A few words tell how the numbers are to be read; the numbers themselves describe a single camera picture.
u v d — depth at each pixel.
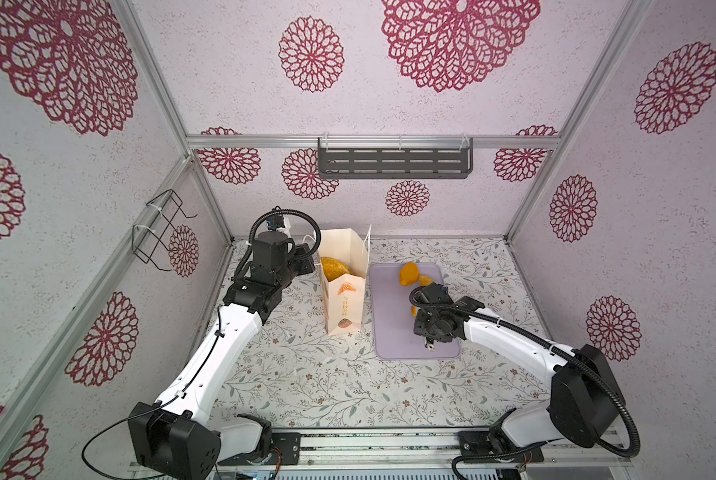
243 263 0.56
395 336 0.94
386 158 0.95
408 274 1.06
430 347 0.76
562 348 0.46
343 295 0.82
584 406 0.42
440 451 0.76
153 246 0.75
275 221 0.63
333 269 0.89
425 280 1.03
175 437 0.37
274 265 0.55
